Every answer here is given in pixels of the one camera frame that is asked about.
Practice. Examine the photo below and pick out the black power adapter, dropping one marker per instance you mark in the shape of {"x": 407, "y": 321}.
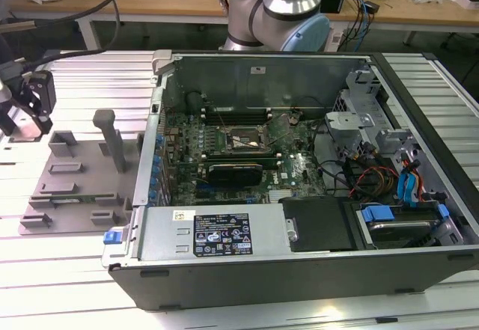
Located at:
{"x": 372, "y": 6}

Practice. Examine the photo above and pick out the CPU socket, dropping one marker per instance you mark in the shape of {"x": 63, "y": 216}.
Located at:
{"x": 239, "y": 133}

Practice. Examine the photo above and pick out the green motherboard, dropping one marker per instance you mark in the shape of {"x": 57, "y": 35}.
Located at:
{"x": 299, "y": 165}

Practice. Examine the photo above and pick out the thin metal locking lever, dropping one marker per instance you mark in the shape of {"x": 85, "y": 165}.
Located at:
{"x": 245, "y": 143}
{"x": 224, "y": 122}

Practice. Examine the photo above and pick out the black plastic shroud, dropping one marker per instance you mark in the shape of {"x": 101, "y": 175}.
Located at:
{"x": 322, "y": 225}

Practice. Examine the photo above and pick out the blue case latch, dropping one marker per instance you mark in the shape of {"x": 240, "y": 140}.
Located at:
{"x": 112, "y": 237}

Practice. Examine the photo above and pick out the hard disk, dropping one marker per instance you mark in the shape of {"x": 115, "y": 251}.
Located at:
{"x": 404, "y": 234}

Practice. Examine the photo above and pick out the blue slot clip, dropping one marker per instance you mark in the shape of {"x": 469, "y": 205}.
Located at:
{"x": 151, "y": 195}
{"x": 155, "y": 168}
{"x": 161, "y": 140}
{"x": 153, "y": 182}
{"x": 157, "y": 156}

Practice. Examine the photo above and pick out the silver chipset heatsink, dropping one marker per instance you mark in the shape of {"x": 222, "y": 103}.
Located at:
{"x": 282, "y": 194}

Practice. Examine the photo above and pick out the black expansion slot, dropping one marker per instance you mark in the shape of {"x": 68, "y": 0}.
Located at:
{"x": 224, "y": 194}

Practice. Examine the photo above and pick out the black graphics card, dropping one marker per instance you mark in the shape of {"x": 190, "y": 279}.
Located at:
{"x": 234, "y": 174}

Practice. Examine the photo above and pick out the silver power supply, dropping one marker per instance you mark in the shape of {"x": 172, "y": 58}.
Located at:
{"x": 164, "y": 229}

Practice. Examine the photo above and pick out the silver metal drive cage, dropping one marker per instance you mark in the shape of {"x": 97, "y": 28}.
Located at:
{"x": 348, "y": 120}

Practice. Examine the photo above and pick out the round coin battery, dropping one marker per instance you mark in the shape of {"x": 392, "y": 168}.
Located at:
{"x": 294, "y": 119}

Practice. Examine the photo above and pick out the grey parts rack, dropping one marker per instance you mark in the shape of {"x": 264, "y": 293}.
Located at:
{"x": 86, "y": 180}

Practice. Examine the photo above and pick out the blue disk carrier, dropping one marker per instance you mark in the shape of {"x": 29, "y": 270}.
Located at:
{"x": 378, "y": 214}

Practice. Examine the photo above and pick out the wooden desk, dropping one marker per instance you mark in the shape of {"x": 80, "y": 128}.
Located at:
{"x": 149, "y": 4}

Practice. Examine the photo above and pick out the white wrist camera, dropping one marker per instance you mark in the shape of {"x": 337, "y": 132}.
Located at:
{"x": 26, "y": 128}

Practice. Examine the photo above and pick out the open PC case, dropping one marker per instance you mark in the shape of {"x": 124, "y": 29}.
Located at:
{"x": 262, "y": 277}

